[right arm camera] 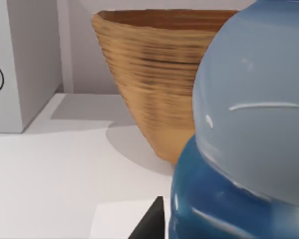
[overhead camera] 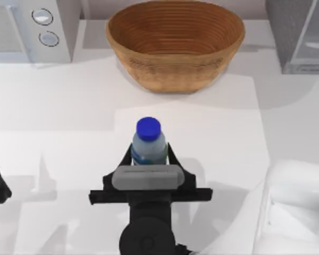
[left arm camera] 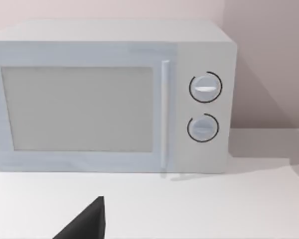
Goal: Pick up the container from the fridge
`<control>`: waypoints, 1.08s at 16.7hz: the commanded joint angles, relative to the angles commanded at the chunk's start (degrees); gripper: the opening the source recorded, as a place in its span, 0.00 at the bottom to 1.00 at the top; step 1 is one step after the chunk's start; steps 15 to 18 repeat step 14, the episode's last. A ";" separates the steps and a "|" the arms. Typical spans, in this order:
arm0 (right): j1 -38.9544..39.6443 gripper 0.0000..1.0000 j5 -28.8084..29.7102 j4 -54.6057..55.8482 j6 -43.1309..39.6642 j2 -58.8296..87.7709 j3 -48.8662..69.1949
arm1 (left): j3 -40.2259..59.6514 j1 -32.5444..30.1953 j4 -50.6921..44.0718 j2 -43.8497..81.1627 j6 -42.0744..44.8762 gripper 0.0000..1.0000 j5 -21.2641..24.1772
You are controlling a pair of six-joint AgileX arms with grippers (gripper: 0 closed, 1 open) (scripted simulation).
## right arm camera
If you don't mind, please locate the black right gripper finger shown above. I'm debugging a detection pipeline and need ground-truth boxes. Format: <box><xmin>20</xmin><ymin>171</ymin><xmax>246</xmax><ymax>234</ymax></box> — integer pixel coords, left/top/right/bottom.
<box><xmin>128</xmin><ymin>196</ymin><xmax>164</xmax><ymax>239</ymax></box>

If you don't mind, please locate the blue bottle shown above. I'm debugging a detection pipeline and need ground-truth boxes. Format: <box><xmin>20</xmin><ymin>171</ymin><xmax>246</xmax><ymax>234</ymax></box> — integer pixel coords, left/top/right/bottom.
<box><xmin>165</xmin><ymin>0</ymin><xmax>299</xmax><ymax>239</ymax></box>

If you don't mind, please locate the woven wooden basket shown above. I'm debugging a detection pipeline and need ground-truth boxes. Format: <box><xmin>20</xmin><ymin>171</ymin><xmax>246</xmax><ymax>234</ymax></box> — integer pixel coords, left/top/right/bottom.
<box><xmin>91</xmin><ymin>8</ymin><xmax>240</xmax><ymax>165</ymax></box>

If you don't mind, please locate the pale microwave oven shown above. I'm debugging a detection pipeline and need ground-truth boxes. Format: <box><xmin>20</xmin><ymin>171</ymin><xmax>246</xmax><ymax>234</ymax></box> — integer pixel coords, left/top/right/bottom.
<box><xmin>0</xmin><ymin>0</ymin><xmax>64</xmax><ymax>134</ymax></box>

